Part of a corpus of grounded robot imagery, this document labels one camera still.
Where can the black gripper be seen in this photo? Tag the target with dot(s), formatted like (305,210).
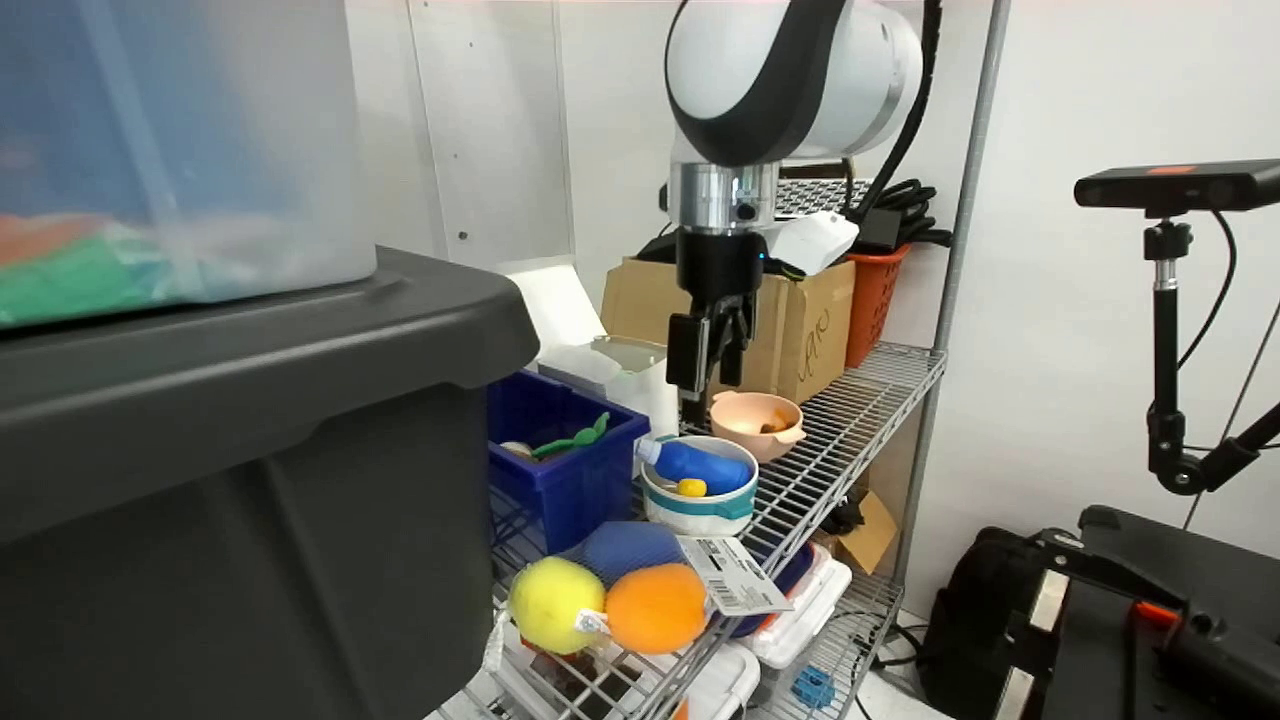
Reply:
(720,274)

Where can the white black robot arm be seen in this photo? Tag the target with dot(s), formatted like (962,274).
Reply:
(803,66)

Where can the pink plastic bowl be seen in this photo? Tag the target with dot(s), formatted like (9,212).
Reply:
(763,407)

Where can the white teal bowl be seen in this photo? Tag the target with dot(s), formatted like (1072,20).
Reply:
(703,512)

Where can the brown cardboard box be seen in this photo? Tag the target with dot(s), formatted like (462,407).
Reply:
(786,332)

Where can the yellow plastic toy utensil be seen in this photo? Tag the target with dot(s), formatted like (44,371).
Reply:
(689,488)

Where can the white open cardboard box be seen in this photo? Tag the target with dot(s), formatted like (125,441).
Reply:
(565,313)

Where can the green plastic toy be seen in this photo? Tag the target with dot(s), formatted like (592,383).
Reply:
(572,439)

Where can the orange plastic bin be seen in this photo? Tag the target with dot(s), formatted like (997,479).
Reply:
(872,305)

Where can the grey keypad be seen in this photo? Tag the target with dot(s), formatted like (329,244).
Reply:
(812,199)

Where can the small blue plastic bin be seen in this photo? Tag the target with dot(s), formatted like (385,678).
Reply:
(572,494)

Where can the white barcode tag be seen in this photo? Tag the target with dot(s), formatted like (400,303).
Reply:
(730,577)

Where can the small brown cardboard piece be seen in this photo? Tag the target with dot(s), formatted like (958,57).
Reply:
(865,534)

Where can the orange plush ball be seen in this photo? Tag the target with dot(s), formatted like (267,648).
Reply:
(657,608)

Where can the yellow plush ball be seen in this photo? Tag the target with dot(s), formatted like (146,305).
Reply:
(559,607)

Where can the blue tape roll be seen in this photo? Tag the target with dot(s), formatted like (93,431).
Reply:
(810,687)

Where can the black backpack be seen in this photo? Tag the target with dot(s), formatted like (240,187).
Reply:
(994,626)

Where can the dark grey storage tote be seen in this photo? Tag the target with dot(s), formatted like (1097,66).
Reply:
(240,505)

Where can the orange black clamp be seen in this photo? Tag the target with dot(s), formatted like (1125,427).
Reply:
(1157,618)

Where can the clear plastic storage bin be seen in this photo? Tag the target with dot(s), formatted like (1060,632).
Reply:
(175,134)

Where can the black pegboard table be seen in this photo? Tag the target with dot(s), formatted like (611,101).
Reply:
(1200,664)

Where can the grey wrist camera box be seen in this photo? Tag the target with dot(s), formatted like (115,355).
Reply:
(819,242)

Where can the black camera stand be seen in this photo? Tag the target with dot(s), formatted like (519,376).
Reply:
(1166,374)

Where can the black stereo camera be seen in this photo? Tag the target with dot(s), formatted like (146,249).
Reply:
(1175,187)

